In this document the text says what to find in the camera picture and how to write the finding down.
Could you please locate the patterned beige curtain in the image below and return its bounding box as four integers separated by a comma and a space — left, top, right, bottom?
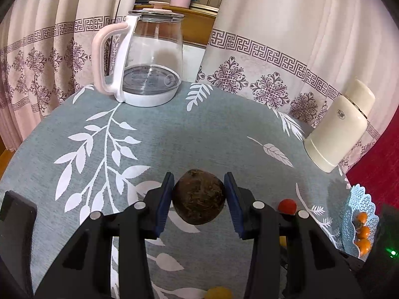
196, 0, 399, 169
0, 0, 144, 151

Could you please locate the cream thermos jug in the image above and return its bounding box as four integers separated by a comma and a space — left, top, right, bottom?
304, 79, 376, 173

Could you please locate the red quilted blanket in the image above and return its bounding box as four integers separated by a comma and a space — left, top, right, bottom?
346, 106, 399, 212

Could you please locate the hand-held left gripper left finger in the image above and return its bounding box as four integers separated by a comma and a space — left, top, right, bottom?
34, 172, 174, 299

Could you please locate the grey leaf-print tablecloth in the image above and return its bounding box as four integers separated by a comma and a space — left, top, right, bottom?
0, 81, 365, 299

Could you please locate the glass kettle pink handle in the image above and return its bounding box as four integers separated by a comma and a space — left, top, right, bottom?
92, 1, 184, 107

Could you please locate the large brown round fruit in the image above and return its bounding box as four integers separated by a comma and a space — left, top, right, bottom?
173, 169, 226, 225

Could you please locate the light blue lace basket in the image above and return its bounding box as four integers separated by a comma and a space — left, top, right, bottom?
341, 184, 379, 259

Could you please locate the red cherry tomato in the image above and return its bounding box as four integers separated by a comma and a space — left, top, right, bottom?
278, 199, 297, 215

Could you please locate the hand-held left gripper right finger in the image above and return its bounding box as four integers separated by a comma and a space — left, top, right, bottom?
224, 172, 364, 299

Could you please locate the yellow fruit at bottom edge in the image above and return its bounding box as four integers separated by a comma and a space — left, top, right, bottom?
204, 287, 234, 299

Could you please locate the wooden windowsill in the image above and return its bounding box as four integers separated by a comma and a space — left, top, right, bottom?
134, 3, 219, 47

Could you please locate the small orange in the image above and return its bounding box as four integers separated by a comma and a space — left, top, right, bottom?
356, 238, 372, 254

